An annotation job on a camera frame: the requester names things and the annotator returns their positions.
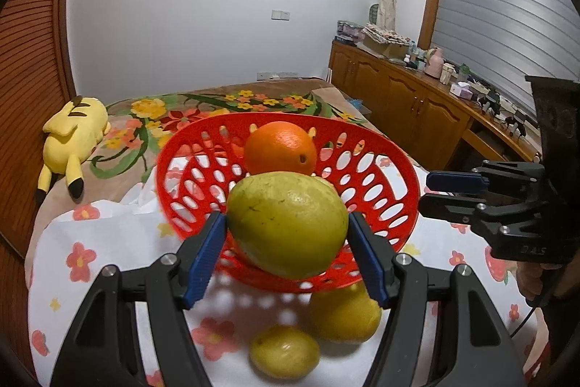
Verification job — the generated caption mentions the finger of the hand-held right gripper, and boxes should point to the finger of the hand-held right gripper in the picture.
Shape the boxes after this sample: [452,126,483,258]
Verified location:
[426,160,544,193]
[418,193,505,234]

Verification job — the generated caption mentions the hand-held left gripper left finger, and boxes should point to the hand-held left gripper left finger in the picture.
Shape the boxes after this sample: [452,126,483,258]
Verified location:
[49,211,227,387]

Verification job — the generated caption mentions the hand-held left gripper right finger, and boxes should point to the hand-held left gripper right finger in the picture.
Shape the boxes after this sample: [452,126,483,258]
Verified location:
[348,211,526,387]

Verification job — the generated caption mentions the green mango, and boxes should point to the green mango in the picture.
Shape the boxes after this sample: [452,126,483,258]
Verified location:
[225,172,349,280]

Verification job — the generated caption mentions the large orange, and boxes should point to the large orange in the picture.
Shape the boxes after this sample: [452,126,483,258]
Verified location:
[243,121,318,177]

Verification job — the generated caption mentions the red perforated plastic basket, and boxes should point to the red perforated plastic basket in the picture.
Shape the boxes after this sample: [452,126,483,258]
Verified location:
[155,112,420,294]

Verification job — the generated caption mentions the person's right hand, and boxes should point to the person's right hand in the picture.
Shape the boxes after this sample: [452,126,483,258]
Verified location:
[515,260,580,301]

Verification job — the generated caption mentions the yellow lemon right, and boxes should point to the yellow lemon right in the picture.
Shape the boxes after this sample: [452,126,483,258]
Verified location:
[309,280,382,343]

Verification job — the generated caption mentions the yellow lemon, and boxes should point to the yellow lemon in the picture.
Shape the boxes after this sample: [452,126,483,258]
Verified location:
[309,280,382,343]
[250,325,322,379]

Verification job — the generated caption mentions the white flower print tablecloth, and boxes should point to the white flower print tablecloth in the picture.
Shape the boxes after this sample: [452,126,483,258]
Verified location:
[27,167,551,387]

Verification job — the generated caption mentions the wooden sideboard cabinet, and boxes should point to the wooden sideboard cabinet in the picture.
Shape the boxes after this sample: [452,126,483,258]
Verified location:
[327,40,544,188]

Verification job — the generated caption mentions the blue cloth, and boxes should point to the blue cloth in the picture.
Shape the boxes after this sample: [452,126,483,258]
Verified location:
[348,98,373,121]

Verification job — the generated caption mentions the yellow lemon front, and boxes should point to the yellow lemon front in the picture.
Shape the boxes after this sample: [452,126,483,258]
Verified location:
[250,325,322,379]

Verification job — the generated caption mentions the floral cloth box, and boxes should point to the floral cloth box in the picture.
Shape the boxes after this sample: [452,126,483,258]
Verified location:
[361,23,411,58]

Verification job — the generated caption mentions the grey window blind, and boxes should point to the grey window blind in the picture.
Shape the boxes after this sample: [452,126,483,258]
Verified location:
[428,0,580,120]

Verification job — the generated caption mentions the yellow plush toy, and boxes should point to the yellow plush toy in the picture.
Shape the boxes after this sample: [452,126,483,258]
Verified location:
[35,95,112,204]

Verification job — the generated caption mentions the brown slatted wooden wardrobe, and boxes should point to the brown slatted wooden wardrobe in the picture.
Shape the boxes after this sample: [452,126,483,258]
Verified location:
[0,0,78,261]

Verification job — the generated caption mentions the black cable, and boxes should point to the black cable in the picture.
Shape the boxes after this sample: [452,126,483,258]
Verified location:
[507,264,552,338]

